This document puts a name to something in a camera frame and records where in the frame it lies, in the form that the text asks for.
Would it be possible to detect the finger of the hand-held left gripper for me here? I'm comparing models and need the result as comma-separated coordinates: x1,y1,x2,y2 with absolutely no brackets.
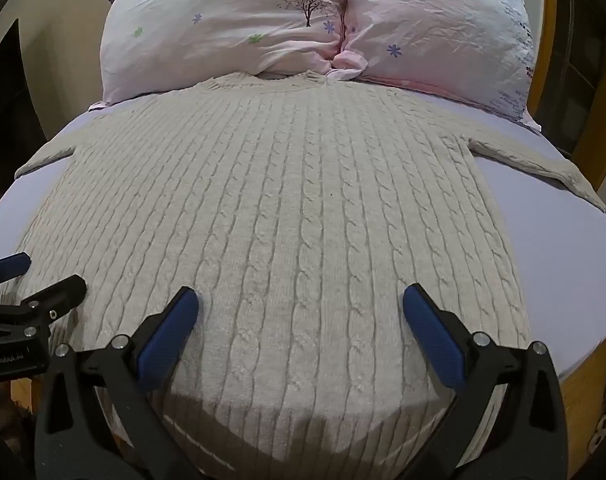
0,274,88,343
0,253,32,286

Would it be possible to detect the floral pink pillow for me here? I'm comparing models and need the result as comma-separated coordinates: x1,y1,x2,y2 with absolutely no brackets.
328,0,536,126

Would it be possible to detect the cream cable-knit sweater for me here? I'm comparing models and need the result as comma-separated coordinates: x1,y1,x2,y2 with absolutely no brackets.
0,71,606,480

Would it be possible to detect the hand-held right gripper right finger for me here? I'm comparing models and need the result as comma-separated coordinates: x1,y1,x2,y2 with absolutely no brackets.
402,283,570,480

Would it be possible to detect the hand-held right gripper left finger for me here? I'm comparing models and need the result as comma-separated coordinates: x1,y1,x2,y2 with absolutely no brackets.
34,286,200,480

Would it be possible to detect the floral white pillow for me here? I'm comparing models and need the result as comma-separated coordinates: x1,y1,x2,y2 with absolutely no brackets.
100,0,354,106

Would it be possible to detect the wooden bed frame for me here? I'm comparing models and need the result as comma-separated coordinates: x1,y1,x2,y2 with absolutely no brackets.
525,0,606,480

